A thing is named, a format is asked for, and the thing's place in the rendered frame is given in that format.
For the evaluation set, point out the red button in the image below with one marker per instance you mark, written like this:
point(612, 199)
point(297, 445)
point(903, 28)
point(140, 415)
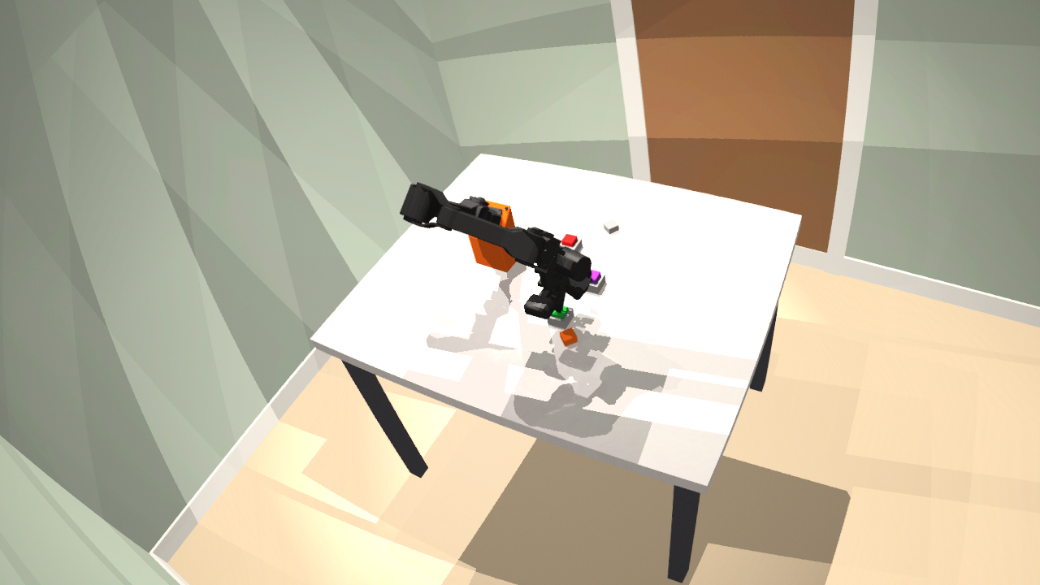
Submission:
point(572, 241)

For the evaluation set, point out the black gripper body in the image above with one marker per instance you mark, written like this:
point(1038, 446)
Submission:
point(543, 305)

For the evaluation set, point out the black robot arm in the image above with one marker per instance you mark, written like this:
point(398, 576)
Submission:
point(475, 218)

